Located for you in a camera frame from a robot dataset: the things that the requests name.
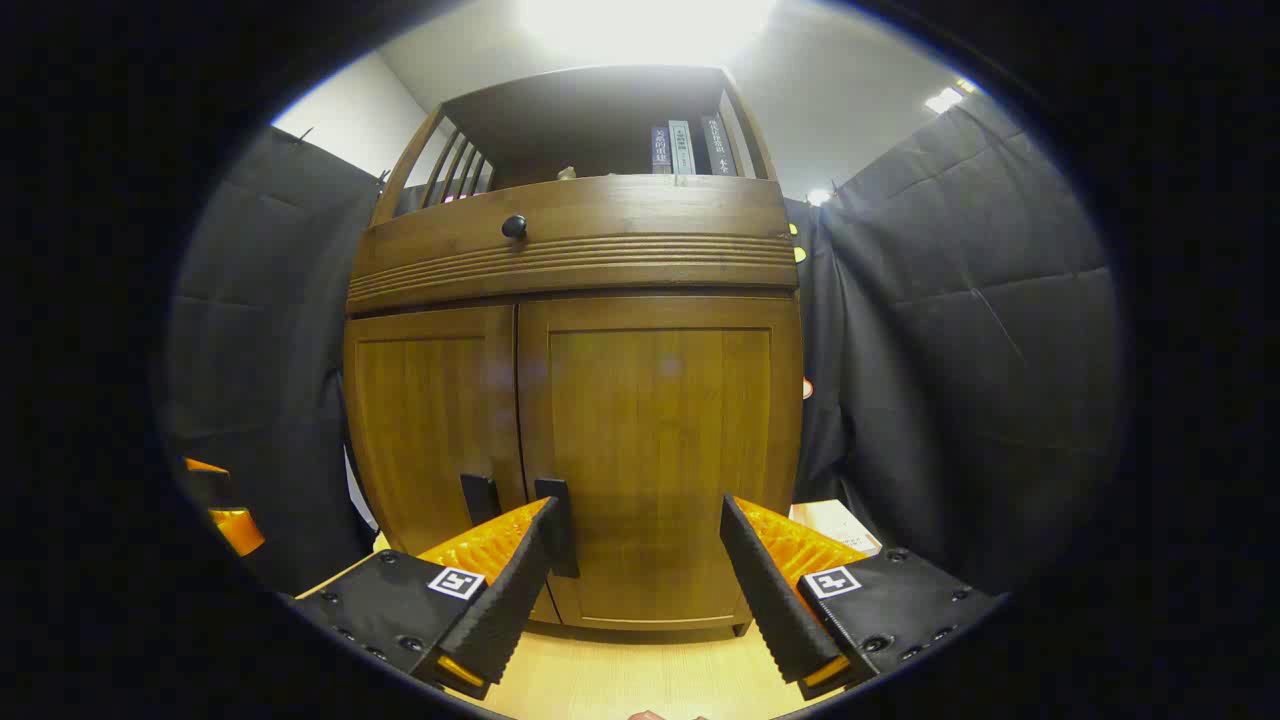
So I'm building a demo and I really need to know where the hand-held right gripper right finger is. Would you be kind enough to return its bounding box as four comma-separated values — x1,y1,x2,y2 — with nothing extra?
718,493,1001,701

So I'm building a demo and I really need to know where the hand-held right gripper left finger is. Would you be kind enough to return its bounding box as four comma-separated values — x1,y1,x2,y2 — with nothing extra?
295,497,563,701

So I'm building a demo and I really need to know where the wooden shoe cabinet door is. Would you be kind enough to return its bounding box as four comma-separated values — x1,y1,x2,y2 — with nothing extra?
517,295,804,631
345,305,528,558

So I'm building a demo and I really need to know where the brown wooden double-door shoe cabinet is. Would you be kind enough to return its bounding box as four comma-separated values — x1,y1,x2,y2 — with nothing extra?
343,65,806,636

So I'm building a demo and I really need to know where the wooden cabinet drawer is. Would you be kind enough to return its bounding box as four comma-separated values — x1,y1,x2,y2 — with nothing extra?
347,175,801,316

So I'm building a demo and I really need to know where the white cardboard box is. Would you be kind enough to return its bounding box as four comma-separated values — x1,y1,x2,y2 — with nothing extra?
790,500,883,557

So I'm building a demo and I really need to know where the black book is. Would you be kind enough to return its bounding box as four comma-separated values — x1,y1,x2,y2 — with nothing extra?
700,113,738,177

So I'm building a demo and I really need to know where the large ceiling light panel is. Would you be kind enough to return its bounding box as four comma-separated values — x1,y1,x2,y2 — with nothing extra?
520,0,776,63

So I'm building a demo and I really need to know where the black door handle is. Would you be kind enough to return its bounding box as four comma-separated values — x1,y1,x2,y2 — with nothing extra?
460,474,502,528
534,478,581,579

